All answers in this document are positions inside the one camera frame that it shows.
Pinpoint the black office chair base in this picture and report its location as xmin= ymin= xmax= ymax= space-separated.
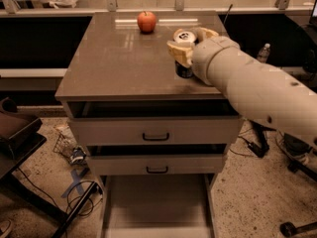
xmin=279 ymin=161 xmax=317 ymax=238

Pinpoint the clear plastic water bottle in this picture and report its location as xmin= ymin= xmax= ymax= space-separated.
xmin=257 ymin=44 xmax=270 ymax=63

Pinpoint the open bottom drawer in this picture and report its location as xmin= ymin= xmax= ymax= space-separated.
xmin=97 ymin=175 xmax=218 ymax=238

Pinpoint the person's leg and shoe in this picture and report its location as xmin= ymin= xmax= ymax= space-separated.
xmin=279 ymin=134 xmax=315 ymax=166

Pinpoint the top grey drawer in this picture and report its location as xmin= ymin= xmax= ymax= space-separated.
xmin=70 ymin=99 xmax=243 ymax=146

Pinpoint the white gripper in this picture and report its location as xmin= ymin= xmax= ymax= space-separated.
xmin=166 ymin=27 xmax=240 ymax=85

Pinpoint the small wire basket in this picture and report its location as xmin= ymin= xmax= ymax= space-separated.
xmin=53 ymin=134 xmax=77 ymax=159

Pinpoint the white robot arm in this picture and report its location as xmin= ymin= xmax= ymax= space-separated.
xmin=167 ymin=28 xmax=317 ymax=147

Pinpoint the grey drawer cabinet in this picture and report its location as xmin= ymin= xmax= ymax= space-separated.
xmin=54 ymin=11 xmax=259 ymax=183

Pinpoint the black floor cable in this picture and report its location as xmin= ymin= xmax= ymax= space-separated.
xmin=16 ymin=167 xmax=103 ymax=218

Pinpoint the dark side table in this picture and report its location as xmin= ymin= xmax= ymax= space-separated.
xmin=0 ymin=98 xmax=98 ymax=238

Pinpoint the blue pepsi can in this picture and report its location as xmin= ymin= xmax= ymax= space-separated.
xmin=173 ymin=30 xmax=197 ymax=78

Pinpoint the grey drawer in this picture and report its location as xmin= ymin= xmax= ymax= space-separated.
xmin=70 ymin=99 xmax=243 ymax=146
xmin=87 ymin=144 xmax=226 ymax=176

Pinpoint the blue tape cross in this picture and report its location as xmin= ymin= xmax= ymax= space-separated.
xmin=61 ymin=168 xmax=89 ymax=198

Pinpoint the middle grey drawer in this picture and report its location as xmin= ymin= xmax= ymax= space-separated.
xmin=87 ymin=144 xmax=226 ymax=176

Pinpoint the red apple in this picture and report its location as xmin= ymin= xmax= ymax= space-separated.
xmin=137 ymin=11 xmax=157 ymax=33

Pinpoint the black stand leg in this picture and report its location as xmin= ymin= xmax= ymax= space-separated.
xmin=248 ymin=122 xmax=269 ymax=158

